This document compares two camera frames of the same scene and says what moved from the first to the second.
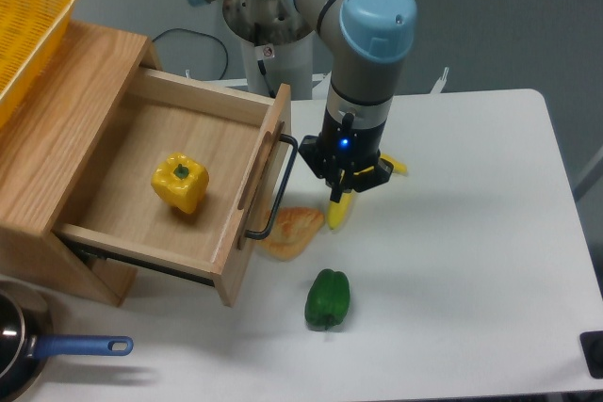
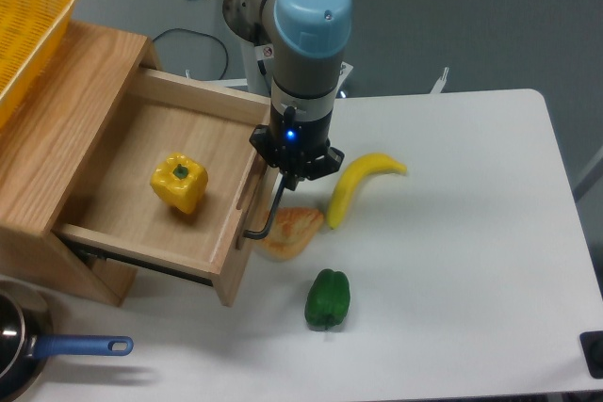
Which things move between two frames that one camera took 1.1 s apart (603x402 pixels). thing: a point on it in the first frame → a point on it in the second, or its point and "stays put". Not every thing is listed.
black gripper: (343, 150) → (298, 140)
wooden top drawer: (190, 182) stays put
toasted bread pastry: (292, 231) stays put
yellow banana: (337, 211) stays put
